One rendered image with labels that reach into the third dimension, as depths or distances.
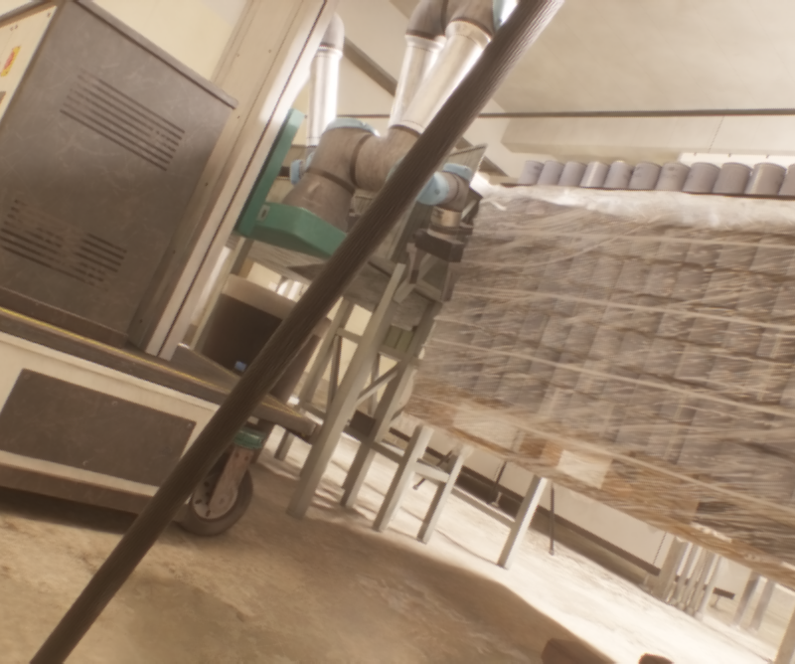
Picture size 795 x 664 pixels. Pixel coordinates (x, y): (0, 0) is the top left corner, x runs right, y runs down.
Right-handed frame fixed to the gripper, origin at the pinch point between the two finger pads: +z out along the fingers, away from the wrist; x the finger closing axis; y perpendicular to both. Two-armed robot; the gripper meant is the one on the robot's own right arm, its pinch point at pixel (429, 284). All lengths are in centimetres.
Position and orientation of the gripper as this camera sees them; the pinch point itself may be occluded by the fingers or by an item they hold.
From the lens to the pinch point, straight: 191.5
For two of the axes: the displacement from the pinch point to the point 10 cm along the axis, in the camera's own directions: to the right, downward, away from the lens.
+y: -7.3, 0.5, -6.8
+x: 6.4, 3.8, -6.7
